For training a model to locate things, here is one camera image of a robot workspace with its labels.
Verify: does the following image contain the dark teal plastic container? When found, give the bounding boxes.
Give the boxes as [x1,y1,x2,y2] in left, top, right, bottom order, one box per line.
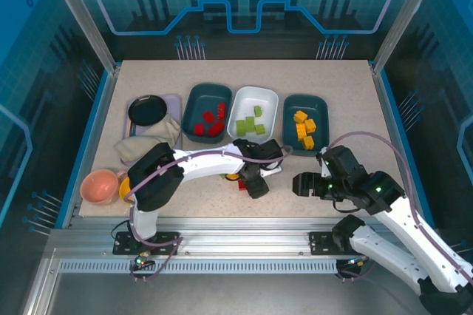
[181,83,234,144]
[282,93,330,157]

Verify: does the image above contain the white plastic container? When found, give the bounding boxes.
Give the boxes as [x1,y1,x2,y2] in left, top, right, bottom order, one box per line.
[226,85,279,145]

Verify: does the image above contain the lilac plastic tray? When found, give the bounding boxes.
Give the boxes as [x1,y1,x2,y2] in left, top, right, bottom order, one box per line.
[126,92,184,149]

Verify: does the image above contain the beige cloth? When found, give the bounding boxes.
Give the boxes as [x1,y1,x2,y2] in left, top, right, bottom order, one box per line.
[113,113,183,164]

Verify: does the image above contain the yellow bowl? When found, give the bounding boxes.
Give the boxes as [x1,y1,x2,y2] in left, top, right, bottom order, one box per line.
[118,176,136,205]

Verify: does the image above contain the black round pan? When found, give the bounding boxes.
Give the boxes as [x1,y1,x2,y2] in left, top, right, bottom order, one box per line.
[128,94,168,126]

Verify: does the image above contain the pink bowl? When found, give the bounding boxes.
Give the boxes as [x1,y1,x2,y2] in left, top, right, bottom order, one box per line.
[80,169,129,206]

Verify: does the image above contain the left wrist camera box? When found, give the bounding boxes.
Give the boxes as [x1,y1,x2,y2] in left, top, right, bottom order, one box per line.
[258,164,284,180]

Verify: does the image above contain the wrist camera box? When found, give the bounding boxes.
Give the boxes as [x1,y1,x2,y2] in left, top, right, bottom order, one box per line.
[318,150,330,179]
[258,164,284,180]

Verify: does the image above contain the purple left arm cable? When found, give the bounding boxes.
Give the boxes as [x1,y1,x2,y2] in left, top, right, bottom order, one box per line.
[125,144,295,253]

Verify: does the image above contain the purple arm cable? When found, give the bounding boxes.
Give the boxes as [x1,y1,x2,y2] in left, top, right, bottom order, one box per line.
[125,144,295,253]
[319,132,466,275]

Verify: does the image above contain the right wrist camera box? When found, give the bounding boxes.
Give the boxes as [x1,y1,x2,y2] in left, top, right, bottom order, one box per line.
[318,150,330,179]

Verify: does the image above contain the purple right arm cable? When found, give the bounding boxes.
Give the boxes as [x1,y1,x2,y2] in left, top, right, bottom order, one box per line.
[319,132,466,275]

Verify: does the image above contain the aluminium mounting rail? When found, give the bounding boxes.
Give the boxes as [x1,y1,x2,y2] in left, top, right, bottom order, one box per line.
[47,217,455,257]

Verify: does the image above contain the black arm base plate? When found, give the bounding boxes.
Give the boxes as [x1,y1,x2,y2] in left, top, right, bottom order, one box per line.
[112,231,181,256]
[308,231,378,256]

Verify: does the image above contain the aluminium side rail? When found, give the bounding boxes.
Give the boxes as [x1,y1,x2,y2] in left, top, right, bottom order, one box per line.
[55,65,121,229]
[370,65,437,227]

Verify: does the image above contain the grey slotted cable duct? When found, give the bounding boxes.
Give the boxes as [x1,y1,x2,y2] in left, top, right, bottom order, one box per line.
[58,259,370,275]

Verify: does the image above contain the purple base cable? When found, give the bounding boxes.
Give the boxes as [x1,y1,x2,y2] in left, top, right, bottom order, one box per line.
[127,233,184,283]
[334,243,380,282]

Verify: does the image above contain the aluminium frame post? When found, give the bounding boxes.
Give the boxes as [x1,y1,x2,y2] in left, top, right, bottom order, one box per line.
[370,0,449,75]
[40,0,121,74]

